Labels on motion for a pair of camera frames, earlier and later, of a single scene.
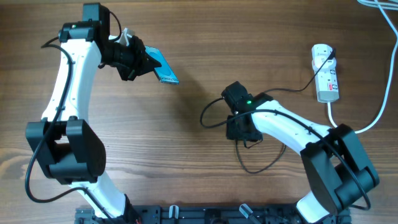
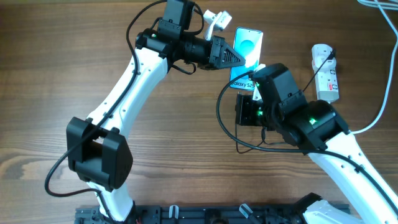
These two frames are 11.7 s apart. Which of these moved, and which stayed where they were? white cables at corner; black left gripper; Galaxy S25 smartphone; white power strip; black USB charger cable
Moved: Galaxy S25 smartphone; black USB charger cable; black left gripper
Stayed: white power strip; white cables at corner
